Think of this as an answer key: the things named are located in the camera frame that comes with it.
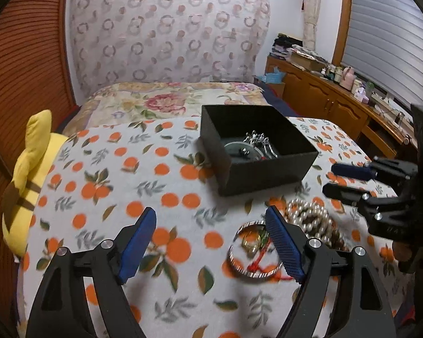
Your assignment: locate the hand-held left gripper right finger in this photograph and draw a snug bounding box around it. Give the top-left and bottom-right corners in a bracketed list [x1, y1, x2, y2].
[265, 205, 397, 338]

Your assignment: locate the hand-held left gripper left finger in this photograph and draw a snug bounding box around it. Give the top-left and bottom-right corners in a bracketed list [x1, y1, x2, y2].
[25, 206, 157, 338]

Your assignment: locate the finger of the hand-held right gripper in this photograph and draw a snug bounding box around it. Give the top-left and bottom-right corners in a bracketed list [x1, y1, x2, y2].
[331, 158, 418, 192]
[322, 182, 409, 219]

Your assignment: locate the red string bracelet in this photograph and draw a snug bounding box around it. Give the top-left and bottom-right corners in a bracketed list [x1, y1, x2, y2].
[248, 241, 297, 284]

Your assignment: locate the gold ring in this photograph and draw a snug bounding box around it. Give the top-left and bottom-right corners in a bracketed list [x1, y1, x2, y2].
[240, 232, 266, 252]

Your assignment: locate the pearl necklace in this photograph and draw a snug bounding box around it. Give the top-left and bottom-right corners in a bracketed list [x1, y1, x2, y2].
[285, 198, 343, 251]

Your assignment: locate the silver bangle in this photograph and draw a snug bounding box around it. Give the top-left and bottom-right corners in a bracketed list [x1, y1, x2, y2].
[228, 220, 283, 282]

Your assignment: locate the black jewelry box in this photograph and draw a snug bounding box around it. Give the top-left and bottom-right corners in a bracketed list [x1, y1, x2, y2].
[200, 104, 320, 197]

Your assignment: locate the silver chain necklace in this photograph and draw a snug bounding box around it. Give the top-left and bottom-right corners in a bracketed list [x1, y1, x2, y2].
[245, 131, 280, 160]

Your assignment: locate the person's right hand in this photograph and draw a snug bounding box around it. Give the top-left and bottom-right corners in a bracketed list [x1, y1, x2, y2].
[395, 241, 415, 266]

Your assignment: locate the pink tissue box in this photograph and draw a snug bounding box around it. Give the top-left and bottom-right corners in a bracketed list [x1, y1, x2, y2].
[354, 84, 371, 104]

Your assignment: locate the white power strip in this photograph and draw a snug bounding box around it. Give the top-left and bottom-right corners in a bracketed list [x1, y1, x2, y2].
[372, 93, 396, 109]

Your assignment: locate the wooden cabinet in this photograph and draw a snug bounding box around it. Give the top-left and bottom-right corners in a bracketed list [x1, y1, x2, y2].
[265, 55, 418, 159]

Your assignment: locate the orange fruit print blanket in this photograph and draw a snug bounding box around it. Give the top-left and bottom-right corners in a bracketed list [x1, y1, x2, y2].
[16, 116, 415, 338]

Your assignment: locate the pink kettle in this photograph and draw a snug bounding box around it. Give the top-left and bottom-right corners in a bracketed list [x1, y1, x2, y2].
[339, 66, 356, 90]

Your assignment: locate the dark blue bed sheet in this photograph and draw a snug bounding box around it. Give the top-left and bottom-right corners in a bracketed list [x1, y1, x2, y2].
[260, 83, 297, 117]

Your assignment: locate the group of small bottles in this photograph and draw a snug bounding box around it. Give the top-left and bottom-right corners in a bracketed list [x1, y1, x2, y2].
[323, 65, 341, 84]

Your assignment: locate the grey jade bangle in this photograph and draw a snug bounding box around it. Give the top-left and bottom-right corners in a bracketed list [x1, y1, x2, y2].
[223, 140, 265, 163]

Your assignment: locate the small brown cardboard box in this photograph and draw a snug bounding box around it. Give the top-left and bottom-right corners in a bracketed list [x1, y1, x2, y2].
[264, 82, 286, 100]

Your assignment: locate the blue plastic bag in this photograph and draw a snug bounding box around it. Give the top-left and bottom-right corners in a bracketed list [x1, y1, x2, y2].
[257, 67, 287, 85]

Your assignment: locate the patterned folded cloth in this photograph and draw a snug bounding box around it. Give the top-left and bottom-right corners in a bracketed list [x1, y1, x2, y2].
[291, 44, 325, 60]

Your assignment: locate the yellow plush toy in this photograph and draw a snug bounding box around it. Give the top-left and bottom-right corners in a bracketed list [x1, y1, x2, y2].
[2, 110, 69, 257]

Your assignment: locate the grey window blind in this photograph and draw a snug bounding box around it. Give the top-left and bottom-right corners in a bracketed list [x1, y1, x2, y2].
[340, 0, 423, 108]

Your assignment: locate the stack of folded clothes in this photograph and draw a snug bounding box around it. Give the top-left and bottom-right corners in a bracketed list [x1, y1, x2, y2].
[270, 33, 304, 60]

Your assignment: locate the floral bed blanket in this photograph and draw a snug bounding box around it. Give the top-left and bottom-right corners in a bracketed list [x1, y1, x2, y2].
[61, 82, 273, 136]

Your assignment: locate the white tied curtain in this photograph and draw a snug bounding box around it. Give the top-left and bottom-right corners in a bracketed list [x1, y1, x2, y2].
[301, 0, 321, 48]

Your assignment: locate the wooden louvered wardrobe door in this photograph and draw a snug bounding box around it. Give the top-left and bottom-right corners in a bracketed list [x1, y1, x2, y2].
[0, 0, 80, 338]

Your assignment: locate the circle pattern curtain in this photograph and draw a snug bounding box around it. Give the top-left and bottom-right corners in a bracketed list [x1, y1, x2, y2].
[69, 0, 271, 101]

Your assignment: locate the wooden window frame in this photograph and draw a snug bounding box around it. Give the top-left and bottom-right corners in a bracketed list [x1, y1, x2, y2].
[331, 0, 355, 67]

